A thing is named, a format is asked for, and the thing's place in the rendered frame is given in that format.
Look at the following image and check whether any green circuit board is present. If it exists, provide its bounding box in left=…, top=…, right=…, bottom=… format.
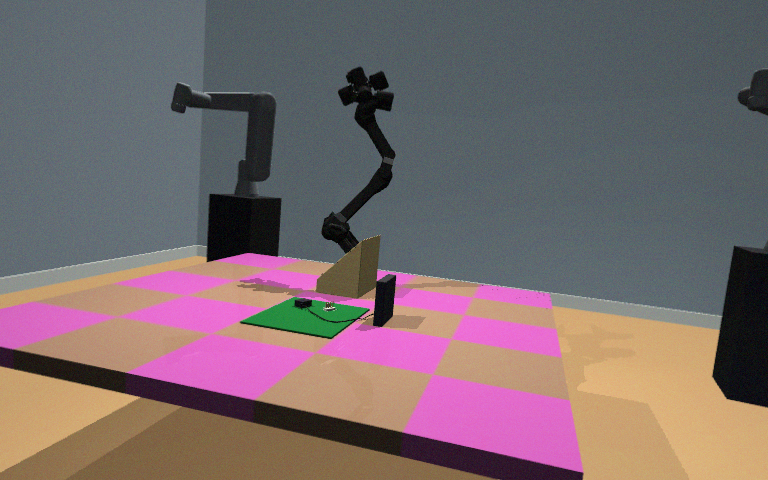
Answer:
left=240, top=297, right=370, bottom=339

